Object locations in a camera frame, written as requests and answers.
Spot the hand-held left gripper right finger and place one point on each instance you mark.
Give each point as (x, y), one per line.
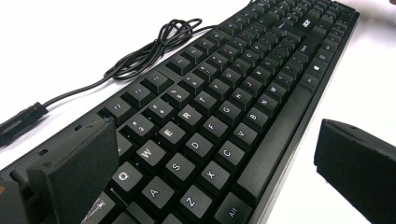
(358, 174)

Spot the black computer keyboard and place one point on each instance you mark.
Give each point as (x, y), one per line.
(218, 124)

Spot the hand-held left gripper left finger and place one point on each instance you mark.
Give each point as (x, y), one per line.
(77, 168)

